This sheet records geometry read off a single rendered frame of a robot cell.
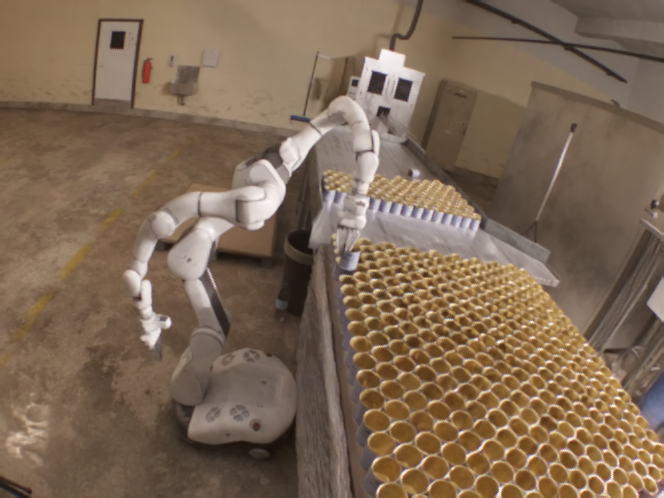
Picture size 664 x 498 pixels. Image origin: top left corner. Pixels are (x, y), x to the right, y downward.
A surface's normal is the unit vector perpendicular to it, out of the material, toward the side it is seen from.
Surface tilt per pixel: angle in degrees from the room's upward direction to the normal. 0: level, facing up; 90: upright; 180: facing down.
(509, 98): 90
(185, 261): 91
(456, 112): 90
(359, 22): 90
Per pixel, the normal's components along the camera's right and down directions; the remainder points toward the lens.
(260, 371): 0.06, 0.23
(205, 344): 0.00, 0.49
